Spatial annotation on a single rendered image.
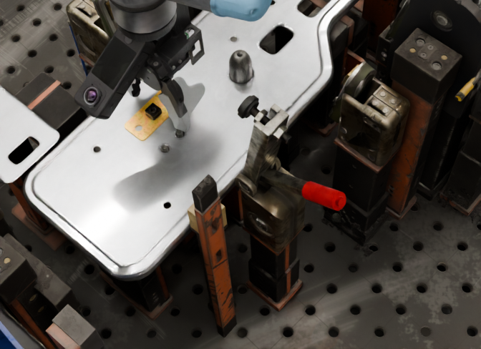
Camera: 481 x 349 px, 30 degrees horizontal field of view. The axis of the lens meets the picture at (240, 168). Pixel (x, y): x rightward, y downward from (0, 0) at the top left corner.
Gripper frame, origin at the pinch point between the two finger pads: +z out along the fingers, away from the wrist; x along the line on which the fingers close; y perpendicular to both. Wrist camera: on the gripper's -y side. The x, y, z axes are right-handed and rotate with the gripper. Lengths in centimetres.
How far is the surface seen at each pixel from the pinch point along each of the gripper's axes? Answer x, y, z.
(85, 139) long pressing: 5.4, -8.6, 1.4
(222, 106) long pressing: -5.7, 7.1, 1.7
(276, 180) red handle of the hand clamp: -21.7, -0.7, -7.4
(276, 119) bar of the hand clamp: -21.2, 0.4, -19.5
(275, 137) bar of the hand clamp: -22.0, -0.8, -18.1
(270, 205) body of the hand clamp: -21.9, -2.2, -3.2
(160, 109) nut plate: 0.1, 0.9, 0.3
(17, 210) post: 21.3, -17.5, 30.6
